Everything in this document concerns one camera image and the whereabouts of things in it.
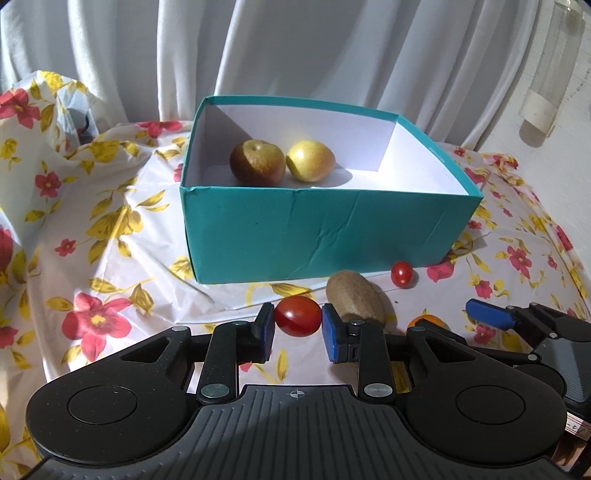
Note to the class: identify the yellow apple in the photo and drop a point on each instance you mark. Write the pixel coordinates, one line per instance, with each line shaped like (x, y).
(310, 160)

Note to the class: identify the red cherry tomato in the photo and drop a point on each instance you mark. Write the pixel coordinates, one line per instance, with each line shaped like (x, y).
(298, 316)
(402, 273)

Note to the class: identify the floral plastic tablecloth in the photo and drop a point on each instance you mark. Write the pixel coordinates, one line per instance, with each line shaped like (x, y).
(138, 221)

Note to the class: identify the orange tangerine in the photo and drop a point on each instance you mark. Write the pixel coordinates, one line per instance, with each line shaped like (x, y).
(427, 321)

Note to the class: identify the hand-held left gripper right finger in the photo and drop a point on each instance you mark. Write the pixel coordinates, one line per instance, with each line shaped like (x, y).
(331, 332)

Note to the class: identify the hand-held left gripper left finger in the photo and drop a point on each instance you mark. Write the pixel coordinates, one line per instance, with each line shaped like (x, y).
(265, 330)

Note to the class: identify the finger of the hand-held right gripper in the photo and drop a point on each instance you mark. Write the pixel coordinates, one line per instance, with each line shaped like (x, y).
(489, 314)

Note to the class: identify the brown kiwi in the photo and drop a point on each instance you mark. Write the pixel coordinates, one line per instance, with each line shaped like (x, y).
(355, 297)

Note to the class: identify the red apple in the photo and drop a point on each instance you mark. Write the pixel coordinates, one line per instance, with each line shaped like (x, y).
(257, 162)

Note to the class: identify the teal cardboard box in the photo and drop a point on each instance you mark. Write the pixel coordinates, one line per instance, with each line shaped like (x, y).
(323, 230)

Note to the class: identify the white curtain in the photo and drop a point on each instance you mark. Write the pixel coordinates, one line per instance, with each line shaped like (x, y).
(277, 46)

